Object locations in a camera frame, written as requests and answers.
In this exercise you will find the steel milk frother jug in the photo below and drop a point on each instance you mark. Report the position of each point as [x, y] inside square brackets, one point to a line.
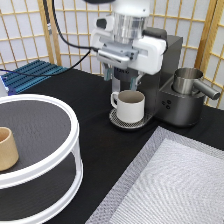
[188, 81]

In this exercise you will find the black tablecloth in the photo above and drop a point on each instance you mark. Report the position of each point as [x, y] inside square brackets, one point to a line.
[106, 150]

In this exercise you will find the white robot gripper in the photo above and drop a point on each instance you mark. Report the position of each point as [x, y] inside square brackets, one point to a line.
[119, 41]

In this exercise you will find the white ceramic mug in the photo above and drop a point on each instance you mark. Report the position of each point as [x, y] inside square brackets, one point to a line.
[129, 105]

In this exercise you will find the grey woven placemat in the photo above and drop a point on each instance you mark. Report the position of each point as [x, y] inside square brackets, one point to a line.
[172, 180]

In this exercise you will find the grey coffee machine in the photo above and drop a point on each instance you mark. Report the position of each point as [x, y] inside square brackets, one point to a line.
[161, 100]

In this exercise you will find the tan wooden cup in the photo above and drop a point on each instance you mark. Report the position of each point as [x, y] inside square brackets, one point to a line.
[8, 150]

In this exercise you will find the white two-tier round shelf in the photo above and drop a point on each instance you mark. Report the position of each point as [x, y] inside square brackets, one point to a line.
[49, 171]

